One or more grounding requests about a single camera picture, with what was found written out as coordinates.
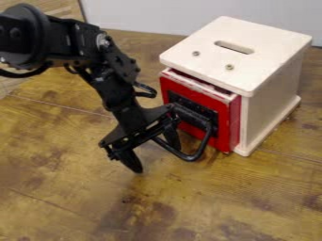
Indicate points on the white wooden drawer box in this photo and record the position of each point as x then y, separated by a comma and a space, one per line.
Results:
252, 60

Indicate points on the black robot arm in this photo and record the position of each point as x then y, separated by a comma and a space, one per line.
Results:
37, 41

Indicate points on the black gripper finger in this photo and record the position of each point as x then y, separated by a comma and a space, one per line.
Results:
171, 136
128, 159

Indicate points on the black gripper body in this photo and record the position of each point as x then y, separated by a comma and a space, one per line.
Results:
139, 125

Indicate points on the red drawer with black handle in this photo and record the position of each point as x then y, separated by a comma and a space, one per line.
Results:
208, 111

